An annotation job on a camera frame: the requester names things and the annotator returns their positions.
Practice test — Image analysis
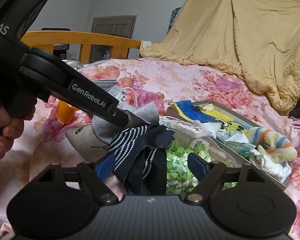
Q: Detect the bag of green paper stars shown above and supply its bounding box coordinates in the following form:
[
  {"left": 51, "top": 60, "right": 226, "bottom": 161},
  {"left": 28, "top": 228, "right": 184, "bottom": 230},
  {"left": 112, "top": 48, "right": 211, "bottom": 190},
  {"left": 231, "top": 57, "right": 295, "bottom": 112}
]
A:
[{"left": 166, "top": 133, "right": 238, "bottom": 198}]

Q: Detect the white cable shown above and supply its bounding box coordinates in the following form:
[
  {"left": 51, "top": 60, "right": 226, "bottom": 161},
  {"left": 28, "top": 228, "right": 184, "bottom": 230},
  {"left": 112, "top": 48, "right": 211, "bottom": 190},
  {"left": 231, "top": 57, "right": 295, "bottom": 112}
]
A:
[{"left": 121, "top": 87, "right": 138, "bottom": 111}]

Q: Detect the orange plastic cup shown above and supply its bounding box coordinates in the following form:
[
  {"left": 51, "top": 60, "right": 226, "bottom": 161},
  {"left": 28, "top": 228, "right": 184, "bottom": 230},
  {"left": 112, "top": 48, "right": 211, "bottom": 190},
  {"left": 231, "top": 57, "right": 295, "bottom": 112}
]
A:
[{"left": 56, "top": 100, "right": 77, "bottom": 125}]

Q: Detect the striped pastel sock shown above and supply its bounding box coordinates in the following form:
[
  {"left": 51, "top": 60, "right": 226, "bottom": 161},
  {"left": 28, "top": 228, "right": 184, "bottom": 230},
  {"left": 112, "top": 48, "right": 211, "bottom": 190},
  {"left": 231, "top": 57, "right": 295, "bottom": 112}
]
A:
[{"left": 244, "top": 127, "right": 297, "bottom": 163}]

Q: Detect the wooden bed rail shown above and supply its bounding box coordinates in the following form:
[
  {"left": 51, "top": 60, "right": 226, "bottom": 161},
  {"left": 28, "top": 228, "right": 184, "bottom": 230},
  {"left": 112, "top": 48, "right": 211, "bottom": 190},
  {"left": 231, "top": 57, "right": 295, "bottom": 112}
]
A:
[{"left": 21, "top": 30, "right": 141, "bottom": 63}]

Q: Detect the navy white striped sock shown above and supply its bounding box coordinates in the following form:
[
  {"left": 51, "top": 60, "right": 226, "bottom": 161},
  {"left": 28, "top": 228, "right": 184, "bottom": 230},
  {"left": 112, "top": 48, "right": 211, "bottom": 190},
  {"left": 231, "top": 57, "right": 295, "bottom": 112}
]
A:
[{"left": 109, "top": 121, "right": 174, "bottom": 196}]

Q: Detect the grey cat face cloth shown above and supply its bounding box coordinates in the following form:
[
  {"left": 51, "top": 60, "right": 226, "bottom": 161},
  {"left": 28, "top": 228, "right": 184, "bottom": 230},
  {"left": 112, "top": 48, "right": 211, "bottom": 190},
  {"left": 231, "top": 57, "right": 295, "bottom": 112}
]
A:
[{"left": 66, "top": 102, "right": 159, "bottom": 162}]

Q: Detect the grey door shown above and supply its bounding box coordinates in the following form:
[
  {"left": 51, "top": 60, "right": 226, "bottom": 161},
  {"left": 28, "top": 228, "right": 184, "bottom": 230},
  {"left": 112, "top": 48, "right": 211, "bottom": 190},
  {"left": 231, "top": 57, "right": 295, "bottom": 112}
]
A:
[{"left": 90, "top": 15, "right": 137, "bottom": 63}]

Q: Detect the white tissue packet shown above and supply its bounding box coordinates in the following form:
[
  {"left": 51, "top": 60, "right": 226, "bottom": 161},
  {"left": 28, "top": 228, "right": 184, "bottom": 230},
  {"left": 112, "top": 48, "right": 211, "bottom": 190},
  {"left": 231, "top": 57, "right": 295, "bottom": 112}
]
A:
[{"left": 216, "top": 131, "right": 256, "bottom": 159}]

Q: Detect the frog cartoon cloth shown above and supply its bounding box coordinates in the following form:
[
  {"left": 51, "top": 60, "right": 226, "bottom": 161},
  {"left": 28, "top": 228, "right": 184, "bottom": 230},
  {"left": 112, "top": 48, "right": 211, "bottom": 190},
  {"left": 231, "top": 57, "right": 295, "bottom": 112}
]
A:
[{"left": 170, "top": 100, "right": 256, "bottom": 137}]

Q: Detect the person's left hand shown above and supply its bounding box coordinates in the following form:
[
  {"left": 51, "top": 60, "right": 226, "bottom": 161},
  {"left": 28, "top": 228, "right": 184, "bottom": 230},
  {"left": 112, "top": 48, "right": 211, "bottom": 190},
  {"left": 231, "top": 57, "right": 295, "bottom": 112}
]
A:
[{"left": 0, "top": 96, "right": 37, "bottom": 159}]

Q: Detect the grey metal tray box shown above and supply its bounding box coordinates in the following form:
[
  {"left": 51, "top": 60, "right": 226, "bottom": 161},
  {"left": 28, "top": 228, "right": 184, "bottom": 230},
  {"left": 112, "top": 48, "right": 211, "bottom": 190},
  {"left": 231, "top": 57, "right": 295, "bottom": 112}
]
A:
[{"left": 170, "top": 100, "right": 297, "bottom": 184}]

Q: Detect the yellow quilted blanket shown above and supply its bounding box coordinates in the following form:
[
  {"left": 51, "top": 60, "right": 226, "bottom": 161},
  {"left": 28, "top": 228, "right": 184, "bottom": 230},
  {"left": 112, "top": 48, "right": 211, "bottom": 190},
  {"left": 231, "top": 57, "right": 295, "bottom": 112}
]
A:
[{"left": 140, "top": 0, "right": 300, "bottom": 115}]

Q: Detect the pink floral bedspread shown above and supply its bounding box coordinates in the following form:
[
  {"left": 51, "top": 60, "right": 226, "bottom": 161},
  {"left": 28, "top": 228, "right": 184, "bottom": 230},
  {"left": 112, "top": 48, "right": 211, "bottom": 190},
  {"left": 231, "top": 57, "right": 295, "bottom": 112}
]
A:
[{"left": 0, "top": 58, "right": 300, "bottom": 239}]

